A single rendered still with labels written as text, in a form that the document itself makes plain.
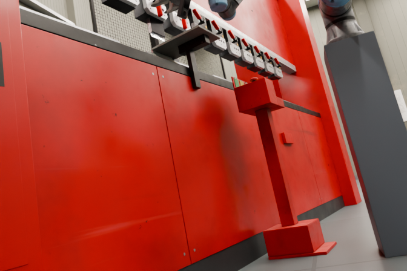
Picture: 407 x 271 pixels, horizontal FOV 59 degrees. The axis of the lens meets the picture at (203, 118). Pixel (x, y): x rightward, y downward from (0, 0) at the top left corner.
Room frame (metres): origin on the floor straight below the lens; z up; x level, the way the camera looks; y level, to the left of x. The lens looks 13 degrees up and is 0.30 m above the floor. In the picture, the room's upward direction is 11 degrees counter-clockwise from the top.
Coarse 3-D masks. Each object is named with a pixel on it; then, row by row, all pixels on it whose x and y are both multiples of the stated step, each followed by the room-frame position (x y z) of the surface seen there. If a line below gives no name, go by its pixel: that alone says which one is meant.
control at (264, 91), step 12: (252, 84) 1.58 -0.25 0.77; (264, 84) 1.56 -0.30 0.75; (276, 84) 1.73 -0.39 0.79; (240, 96) 1.62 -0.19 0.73; (252, 96) 1.59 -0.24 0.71; (264, 96) 1.56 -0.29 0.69; (276, 96) 1.65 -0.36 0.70; (240, 108) 1.62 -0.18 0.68; (252, 108) 1.60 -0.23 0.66; (276, 108) 1.71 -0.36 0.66
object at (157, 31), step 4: (148, 20) 1.54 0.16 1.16; (152, 20) 1.55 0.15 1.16; (148, 24) 1.54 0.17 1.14; (152, 24) 1.54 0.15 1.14; (156, 24) 1.57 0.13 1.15; (160, 24) 1.60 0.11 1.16; (148, 28) 1.54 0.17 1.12; (152, 28) 1.54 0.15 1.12; (156, 28) 1.57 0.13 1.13; (160, 28) 1.60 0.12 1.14; (152, 32) 1.54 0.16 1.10; (156, 32) 1.56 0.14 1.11; (160, 32) 1.59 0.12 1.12; (164, 32) 1.62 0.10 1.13; (152, 36) 1.54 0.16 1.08; (156, 36) 1.57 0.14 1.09; (160, 36) 1.60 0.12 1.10; (164, 36) 1.61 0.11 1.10; (160, 40) 1.60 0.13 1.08; (164, 40) 1.62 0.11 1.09
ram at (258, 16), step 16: (192, 0) 1.85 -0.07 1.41; (256, 0) 2.83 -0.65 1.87; (272, 0) 3.24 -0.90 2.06; (208, 16) 1.99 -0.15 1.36; (240, 16) 2.44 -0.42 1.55; (256, 16) 2.74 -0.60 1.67; (272, 16) 3.12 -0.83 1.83; (256, 32) 2.66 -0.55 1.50; (272, 32) 3.01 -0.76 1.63; (272, 48) 2.91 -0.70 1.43; (288, 48) 3.35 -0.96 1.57; (288, 64) 3.22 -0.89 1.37
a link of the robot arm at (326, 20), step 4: (320, 8) 1.31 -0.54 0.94; (320, 12) 1.36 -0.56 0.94; (324, 12) 1.29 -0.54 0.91; (348, 12) 1.29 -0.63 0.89; (352, 12) 1.30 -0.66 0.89; (324, 16) 1.33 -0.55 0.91; (328, 16) 1.30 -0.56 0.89; (332, 16) 1.29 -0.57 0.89; (336, 16) 1.29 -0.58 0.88; (340, 16) 1.29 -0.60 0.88; (324, 20) 1.34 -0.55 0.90; (328, 20) 1.32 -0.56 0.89; (332, 20) 1.30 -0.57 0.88; (324, 24) 1.36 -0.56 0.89
